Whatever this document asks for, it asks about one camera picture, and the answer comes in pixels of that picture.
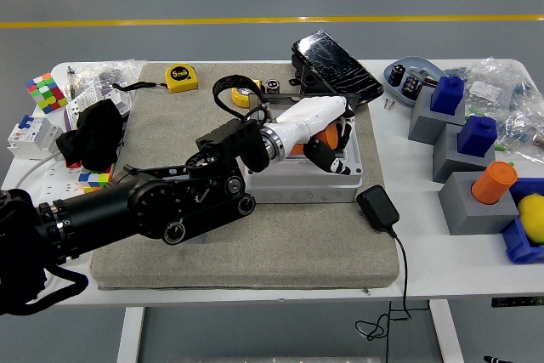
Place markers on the black power adapter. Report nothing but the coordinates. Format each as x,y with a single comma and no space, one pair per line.
377,208

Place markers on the white junction box clear lid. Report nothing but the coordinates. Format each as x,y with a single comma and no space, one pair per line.
297,188

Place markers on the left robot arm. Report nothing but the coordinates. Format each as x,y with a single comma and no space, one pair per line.
106,210

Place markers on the black cloth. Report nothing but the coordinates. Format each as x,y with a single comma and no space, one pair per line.
95,133

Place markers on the blue-grey oval tray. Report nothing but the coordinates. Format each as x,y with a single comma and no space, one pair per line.
395,91

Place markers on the blue block battery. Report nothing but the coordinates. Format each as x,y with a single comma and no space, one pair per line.
447,94
479,135

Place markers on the small colourful puzzle cube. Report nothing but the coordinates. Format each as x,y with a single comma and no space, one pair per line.
95,179

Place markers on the silver metal clip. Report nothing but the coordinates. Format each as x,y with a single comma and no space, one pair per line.
418,74

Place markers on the clear plastic parts bag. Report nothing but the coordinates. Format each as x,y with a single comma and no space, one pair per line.
106,72
489,78
525,129

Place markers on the white modular socket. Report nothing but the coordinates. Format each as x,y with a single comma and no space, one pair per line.
85,97

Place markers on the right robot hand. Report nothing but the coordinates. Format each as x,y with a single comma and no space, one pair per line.
495,359

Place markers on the yellow lemon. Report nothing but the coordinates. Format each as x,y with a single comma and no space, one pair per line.
533,214

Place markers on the white circuit breaker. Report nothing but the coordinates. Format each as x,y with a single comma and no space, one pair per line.
32,137

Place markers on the black table control panel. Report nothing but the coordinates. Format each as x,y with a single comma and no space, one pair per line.
516,301

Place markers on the round yellow tape measure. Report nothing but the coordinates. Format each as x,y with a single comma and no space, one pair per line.
242,98

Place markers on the small black capacitor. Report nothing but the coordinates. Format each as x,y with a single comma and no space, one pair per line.
272,86

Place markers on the orange cylinder battery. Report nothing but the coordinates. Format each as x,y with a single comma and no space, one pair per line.
493,182
327,137

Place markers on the clear pen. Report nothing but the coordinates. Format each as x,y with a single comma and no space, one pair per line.
70,82

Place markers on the white table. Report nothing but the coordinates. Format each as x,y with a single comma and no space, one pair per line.
433,261

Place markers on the black box with cracked lid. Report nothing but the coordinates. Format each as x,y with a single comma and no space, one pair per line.
336,67

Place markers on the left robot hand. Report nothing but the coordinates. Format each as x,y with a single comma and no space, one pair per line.
310,118

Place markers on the large colourful puzzle cube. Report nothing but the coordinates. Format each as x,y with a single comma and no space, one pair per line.
46,92

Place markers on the blue plastic bin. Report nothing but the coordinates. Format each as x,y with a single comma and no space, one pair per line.
520,244

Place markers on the square yellow tape measure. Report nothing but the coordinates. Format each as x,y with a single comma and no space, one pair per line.
182,78

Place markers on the grey-brown fabric mat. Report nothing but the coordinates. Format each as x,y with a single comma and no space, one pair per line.
276,252

